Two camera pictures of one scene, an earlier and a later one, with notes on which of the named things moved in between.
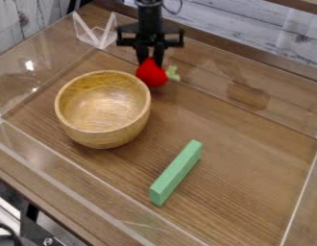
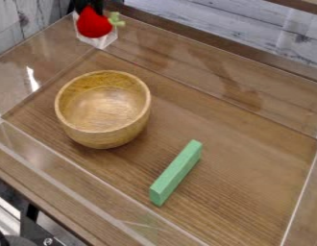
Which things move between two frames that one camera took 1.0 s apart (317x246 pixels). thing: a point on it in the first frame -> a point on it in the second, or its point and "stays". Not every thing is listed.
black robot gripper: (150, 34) -> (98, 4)
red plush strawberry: (150, 73) -> (95, 25)
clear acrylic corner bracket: (98, 36) stays
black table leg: (33, 212) stays
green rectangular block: (174, 172) stays
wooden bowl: (102, 108) stays
